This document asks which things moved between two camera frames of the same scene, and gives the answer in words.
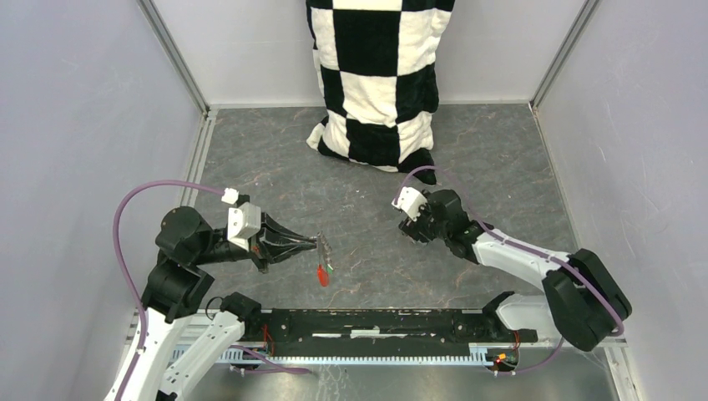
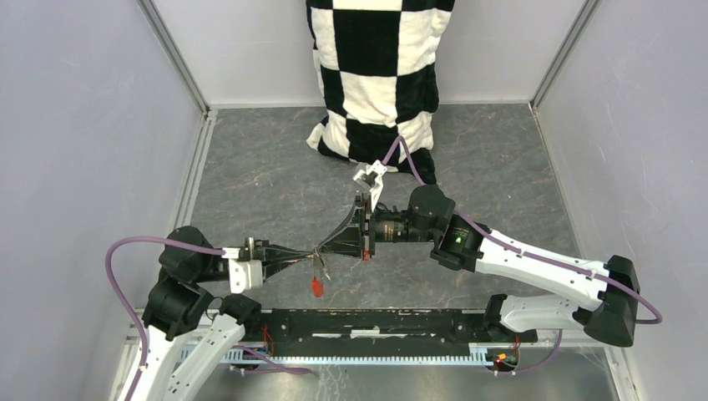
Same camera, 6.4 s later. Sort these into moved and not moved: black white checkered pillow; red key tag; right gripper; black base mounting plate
Moved: red key tag; right gripper
Not moved: black base mounting plate; black white checkered pillow
